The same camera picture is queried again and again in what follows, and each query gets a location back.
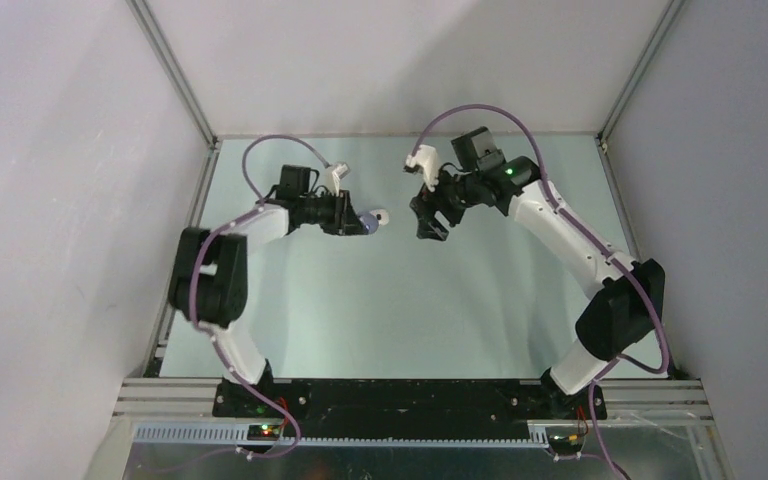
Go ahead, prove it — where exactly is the white slotted cable duct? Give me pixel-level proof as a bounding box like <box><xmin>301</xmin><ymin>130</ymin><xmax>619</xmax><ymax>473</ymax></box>
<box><xmin>134</xmin><ymin>422</ymin><xmax>549</xmax><ymax>449</ymax></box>

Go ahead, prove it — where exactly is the purple cable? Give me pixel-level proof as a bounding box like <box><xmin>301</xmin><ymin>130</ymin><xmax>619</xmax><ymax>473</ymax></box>
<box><xmin>410</xmin><ymin>103</ymin><xmax>671</xmax><ymax>480</ymax></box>
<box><xmin>187</xmin><ymin>135</ymin><xmax>336</xmax><ymax>462</ymax></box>

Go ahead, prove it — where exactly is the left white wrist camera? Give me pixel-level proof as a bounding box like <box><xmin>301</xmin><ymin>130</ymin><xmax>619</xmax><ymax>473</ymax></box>
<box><xmin>323</xmin><ymin>162</ymin><xmax>351</xmax><ymax>195</ymax></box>

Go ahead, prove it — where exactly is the left circuit board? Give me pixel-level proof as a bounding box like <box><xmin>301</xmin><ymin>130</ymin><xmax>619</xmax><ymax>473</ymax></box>
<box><xmin>246</xmin><ymin>424</ymin><xmax>282</xmax><ymax>441</ymax></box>

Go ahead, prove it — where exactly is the purple charging case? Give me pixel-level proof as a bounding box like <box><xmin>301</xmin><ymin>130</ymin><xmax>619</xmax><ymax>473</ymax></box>
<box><xmin>358</xmin><ymin>211</ymin><xmax>380</xmax><ymax>235</ymax></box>

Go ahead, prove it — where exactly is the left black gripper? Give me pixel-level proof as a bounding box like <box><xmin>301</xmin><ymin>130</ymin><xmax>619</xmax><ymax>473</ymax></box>
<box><xmin>298</xmin><ymin>188</ymin><xmax>367</xmax><ymax>236</ymax></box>

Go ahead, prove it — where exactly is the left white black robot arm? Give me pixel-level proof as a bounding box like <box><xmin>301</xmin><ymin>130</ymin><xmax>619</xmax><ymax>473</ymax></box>
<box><xmin>167</xmin><ymin>163</ymin><xmax>389</xmax><ymax>417</ymax></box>

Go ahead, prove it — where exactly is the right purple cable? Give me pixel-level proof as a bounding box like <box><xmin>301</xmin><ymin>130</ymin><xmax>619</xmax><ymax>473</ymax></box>
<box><xmin>410</xmin><ymin>103</ymin><xmax>671</xmax><ymax>480</ymax></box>

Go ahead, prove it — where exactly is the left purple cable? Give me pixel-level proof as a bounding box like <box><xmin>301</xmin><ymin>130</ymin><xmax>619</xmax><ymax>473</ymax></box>
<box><xmin>187</xmin><ymin>135</ymin><xmax>336</xmax><ymax>462</ymax></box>

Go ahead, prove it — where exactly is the white earbud charging case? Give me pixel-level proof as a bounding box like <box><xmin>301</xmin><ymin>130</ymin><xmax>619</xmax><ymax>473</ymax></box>
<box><xmin>370</xmin><ymin>209</ymin><xmax>390</xmax><ymax>226</ymax></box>

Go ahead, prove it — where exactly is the right circuit board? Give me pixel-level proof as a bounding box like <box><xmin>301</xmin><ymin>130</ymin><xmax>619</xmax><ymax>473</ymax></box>
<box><xmin>549</xmin><ymin>434</ymin><xmax>587</xmax><ymax>448</ymax></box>

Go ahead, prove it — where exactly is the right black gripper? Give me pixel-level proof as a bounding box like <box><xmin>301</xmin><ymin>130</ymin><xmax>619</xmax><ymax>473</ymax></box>
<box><xmin>411</xmin><ymin>159</ymin><xmax>482</xmax><ymax>241</ymax></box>

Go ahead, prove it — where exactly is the circuit board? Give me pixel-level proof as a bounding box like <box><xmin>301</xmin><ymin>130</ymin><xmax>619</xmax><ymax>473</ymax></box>
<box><xmin>246</xmin><ymin>424</ymin><xmax>282</xmax><ymax>441</ymax></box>
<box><xmin>549</xmin><ymin>434</ymin><xmax>587</xmax><ymax>448</ymax></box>

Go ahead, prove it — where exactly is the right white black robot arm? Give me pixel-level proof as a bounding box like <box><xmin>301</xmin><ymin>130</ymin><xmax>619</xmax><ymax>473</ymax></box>
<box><xmin>404</xmin><ymin>127</ymin><xmax>665</xmax><ymax>418</ymax></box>

